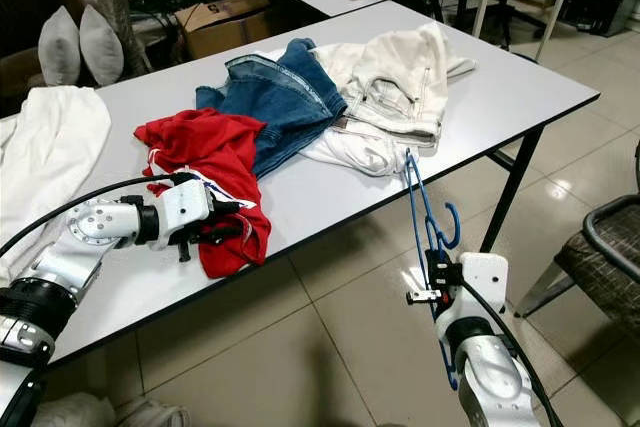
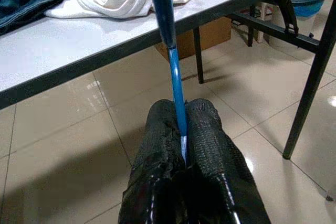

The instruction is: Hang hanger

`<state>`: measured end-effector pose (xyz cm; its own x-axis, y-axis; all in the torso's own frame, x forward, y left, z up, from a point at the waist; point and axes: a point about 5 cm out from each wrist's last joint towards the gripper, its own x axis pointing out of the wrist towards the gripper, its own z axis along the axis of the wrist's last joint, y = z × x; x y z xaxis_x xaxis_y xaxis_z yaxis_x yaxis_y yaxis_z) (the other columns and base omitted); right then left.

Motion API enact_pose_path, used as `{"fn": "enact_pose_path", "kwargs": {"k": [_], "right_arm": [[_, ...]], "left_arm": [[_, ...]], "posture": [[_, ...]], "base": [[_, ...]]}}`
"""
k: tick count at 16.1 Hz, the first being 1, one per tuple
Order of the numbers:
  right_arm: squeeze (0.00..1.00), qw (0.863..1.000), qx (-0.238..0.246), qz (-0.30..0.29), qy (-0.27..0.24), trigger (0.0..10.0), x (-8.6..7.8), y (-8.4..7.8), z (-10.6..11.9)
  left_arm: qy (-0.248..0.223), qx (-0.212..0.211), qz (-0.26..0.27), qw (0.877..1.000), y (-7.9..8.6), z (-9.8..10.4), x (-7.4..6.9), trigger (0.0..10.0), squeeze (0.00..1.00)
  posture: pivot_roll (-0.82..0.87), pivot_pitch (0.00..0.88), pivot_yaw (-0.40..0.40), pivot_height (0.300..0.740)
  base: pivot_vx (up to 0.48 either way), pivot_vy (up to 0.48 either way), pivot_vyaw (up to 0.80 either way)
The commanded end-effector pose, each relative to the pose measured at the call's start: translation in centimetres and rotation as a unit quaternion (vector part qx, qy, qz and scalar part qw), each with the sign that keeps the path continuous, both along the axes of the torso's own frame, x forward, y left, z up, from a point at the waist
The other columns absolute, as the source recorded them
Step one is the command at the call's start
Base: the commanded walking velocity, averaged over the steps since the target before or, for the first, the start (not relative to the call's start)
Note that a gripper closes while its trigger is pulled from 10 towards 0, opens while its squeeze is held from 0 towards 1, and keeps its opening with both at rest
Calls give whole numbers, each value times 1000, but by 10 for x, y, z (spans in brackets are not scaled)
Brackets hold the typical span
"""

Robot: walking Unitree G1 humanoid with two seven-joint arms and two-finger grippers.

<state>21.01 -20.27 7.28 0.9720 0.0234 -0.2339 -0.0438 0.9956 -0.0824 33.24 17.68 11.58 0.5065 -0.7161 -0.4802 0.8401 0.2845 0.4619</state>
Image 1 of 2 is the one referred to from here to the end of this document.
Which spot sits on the white denim garment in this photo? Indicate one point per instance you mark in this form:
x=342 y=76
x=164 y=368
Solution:
x=370 y=155

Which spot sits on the brown cardboard box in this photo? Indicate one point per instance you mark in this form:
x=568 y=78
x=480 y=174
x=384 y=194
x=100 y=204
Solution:
x=220 y=27

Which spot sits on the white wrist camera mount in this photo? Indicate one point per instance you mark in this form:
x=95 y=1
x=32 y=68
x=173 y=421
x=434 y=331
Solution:
x=182 y=209
x=485 y=282

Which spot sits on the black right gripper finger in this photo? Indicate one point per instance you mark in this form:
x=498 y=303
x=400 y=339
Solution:
x=428 y=297
x=435 y=267

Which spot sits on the large white garment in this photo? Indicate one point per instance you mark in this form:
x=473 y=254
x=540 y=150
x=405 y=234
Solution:
x=55 y=157

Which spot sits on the blue denim jeans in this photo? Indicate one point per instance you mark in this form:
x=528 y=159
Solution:
x=290 y=97

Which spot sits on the black table leg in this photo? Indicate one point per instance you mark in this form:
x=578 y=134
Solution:
x=515 y=187

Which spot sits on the dark brown armchair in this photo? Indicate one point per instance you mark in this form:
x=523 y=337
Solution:
x=25 y=7

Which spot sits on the brown wicker chair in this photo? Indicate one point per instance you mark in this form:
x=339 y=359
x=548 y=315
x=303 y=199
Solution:
x=595 y=267

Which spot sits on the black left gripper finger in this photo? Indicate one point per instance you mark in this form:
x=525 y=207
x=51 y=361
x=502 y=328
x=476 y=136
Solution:
x=222 y=236
x=225 y=207

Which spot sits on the blue plastic hanger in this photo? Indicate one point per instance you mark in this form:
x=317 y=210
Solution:
x=450 y=367

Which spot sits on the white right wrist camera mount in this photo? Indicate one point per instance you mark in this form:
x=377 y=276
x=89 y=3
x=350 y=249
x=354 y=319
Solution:
x=485 y=282

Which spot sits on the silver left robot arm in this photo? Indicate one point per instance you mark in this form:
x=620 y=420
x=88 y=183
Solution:
x=100 y=222

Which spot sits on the red t-shirt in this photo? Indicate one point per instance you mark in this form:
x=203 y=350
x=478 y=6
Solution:
x=210 y=147

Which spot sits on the cream denim trousers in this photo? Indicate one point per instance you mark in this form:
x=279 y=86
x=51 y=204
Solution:
x=400 y=77

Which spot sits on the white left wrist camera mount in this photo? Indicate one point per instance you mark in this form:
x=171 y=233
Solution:
x=182 y=209

